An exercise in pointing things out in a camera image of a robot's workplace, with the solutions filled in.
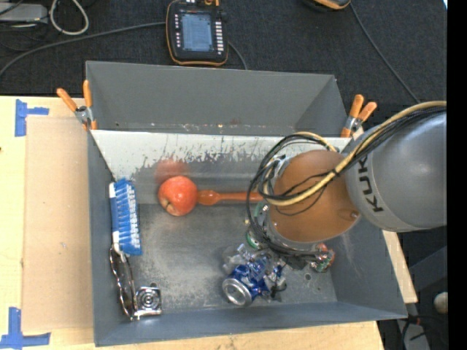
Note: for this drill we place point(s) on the crushed blue can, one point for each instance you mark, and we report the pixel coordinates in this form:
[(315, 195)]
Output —
[(248, 279)]

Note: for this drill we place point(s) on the orange plastic spoon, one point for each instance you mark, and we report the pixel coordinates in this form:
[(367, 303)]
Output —
[(226, 196)]

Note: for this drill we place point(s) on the red apple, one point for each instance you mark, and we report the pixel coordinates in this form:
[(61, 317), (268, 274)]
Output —
[(178, 196)]

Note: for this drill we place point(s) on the silver square metal piece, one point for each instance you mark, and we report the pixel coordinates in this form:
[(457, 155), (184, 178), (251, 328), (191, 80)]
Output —
[(148, 300)]

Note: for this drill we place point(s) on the blue scrubbing brush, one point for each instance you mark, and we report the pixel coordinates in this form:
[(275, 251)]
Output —
[(124, 217)]

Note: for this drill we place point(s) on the grey metal bin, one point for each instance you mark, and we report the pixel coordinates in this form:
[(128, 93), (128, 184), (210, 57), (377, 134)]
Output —
[(204, 97)]

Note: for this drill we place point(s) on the brown cardboard board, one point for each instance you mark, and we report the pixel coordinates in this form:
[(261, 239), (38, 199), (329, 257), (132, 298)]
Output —
[(54, 213)]

